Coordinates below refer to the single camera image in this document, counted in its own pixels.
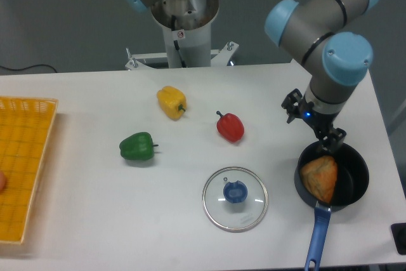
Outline black device at table edge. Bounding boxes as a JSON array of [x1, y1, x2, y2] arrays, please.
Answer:
[[391, 222, 406, 255]]

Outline yellow wicker basket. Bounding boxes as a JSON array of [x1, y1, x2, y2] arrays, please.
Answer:
[[1, 96, 58, 244]]

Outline green bell pepper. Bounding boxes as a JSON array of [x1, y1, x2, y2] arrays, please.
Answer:
[[119, 131, 158, 161]]

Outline dark pan blue handle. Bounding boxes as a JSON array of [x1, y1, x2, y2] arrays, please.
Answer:
[[294, 142, 369, 270]]

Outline round bread in basket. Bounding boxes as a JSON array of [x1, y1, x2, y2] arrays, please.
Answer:
[[0, 171, 7, 192]]

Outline glass lid blue knob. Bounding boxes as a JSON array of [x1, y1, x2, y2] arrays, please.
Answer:
[[202, 166, 269, 233]]

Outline orange triangle bread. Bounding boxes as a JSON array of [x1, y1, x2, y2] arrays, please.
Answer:
[[299, 155, 338, 203]]

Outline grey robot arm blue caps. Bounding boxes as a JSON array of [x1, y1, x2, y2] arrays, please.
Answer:
[[126, 0, 379, 153]]

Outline red bell pepper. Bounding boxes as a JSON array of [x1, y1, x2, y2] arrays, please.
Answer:
[[216, 111, 245, 143]]

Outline black cable on floor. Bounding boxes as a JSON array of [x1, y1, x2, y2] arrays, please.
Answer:
[[0, 63, 58, 74]]

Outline yellow bell pepper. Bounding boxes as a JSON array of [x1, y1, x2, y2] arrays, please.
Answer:
[[156, 86, 187, 121]]

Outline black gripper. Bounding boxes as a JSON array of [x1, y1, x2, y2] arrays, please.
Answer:
[[281, 88, 346, 154]]

